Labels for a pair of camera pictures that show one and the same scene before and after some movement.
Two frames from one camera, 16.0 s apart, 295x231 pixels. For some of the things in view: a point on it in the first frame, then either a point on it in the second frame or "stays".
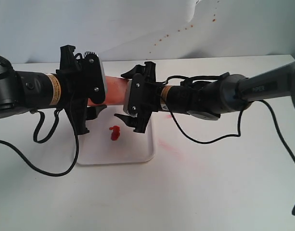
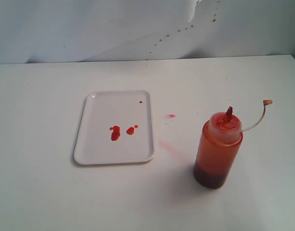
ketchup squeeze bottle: [117, 89] to [220, 139]
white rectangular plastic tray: [111, 140] stays
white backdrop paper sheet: [32, 31] stays
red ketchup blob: [115, 133] stays
